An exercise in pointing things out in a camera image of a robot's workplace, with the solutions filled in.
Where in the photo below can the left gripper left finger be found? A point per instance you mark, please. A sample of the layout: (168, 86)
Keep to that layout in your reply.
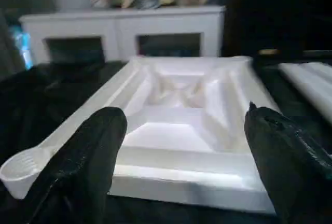
(78, 177)

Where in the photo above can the white plastic table top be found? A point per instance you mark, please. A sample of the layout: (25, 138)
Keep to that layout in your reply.
(176, 125)

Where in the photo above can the black plastic mat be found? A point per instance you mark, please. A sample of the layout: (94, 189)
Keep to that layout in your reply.
(31, 110)

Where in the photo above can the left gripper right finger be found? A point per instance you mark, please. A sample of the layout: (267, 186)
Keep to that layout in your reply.
(295, 177)

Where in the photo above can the white cabinet with glass doors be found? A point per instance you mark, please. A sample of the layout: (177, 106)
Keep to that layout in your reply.
(119, 27)

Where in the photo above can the small tan tag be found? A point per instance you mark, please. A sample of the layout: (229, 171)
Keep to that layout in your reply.
(268, 52)

